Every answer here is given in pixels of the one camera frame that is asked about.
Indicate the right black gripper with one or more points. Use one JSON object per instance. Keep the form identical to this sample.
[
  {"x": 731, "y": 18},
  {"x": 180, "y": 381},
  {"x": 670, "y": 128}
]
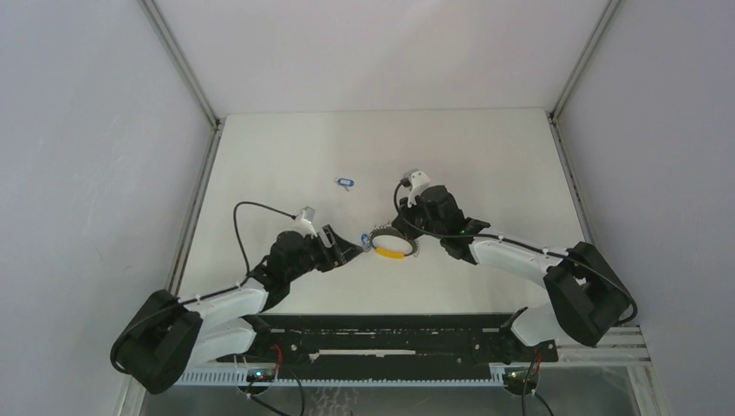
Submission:
[{"x": 406, "y": 212}]

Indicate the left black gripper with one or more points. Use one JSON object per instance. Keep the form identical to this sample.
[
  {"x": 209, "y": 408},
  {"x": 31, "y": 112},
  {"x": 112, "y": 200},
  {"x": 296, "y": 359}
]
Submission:
[{"x": 348, "y": 250}]

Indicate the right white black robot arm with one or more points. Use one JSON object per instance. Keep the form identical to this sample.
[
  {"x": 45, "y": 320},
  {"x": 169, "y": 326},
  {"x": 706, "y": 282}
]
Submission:
[{"x": 585, "y": 296}]

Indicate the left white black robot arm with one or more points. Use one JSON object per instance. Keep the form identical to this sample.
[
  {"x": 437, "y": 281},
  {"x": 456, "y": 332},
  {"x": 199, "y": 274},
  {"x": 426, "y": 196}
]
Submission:
[{"x": 168, "y": 335}]

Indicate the left electronics board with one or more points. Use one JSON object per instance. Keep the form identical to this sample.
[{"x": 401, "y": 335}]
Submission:
[{"x": 261, "y": 376}]

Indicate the electronics board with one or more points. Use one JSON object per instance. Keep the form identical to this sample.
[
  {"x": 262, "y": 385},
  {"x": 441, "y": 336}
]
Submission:
[
  {"x": 518, "y": 384},
  {"x": 261, "y": 376}
]

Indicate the right electronics board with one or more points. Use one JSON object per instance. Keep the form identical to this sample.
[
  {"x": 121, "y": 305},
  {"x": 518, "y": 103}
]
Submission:
[{"x": 518, "y": 384}]

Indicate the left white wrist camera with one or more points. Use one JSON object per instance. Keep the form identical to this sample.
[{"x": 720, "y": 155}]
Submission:
[{"x": 303, "y": 222}]

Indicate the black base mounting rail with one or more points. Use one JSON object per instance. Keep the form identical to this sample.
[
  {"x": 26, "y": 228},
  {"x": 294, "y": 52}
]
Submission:
[{"x": 376, "y": 344}]

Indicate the white slotted cable duct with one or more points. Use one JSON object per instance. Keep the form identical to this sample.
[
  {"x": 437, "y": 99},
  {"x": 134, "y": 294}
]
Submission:
[{"x": 454, "y": 375}]

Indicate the left aluminium frame post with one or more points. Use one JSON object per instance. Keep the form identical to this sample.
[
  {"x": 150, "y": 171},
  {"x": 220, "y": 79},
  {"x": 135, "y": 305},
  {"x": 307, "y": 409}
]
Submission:
[{"x": 176, "y": 54}]

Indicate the aluminium frame post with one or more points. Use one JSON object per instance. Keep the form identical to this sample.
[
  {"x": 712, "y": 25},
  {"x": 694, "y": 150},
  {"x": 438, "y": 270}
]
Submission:
[
  {"x": 176, "y": 54},
  {"x": 589, "y": 49}
]

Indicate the right aluminium frame post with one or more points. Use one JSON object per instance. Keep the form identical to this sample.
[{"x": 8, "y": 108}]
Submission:
[{"x": 589, "y": 49}]

